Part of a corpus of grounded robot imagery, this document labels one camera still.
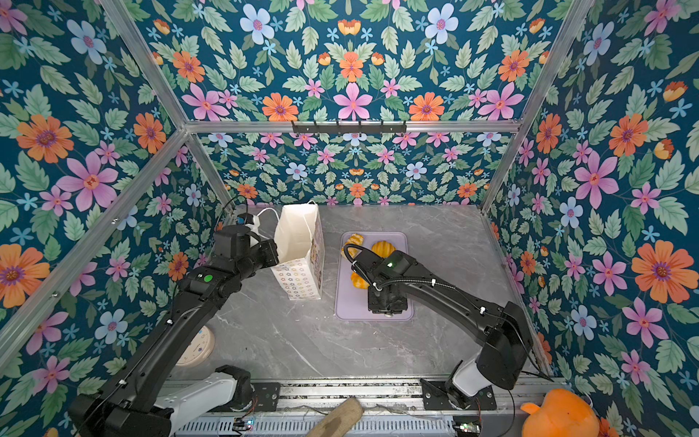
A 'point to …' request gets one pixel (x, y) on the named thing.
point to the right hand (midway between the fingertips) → (379, 308)
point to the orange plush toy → (562, 413)
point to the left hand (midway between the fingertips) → (280, 238)
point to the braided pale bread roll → (356, 239)
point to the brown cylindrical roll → (341, 421)
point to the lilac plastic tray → (351, 303)
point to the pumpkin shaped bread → (359, 281)
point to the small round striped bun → (384, 248)
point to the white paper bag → (301, 265)
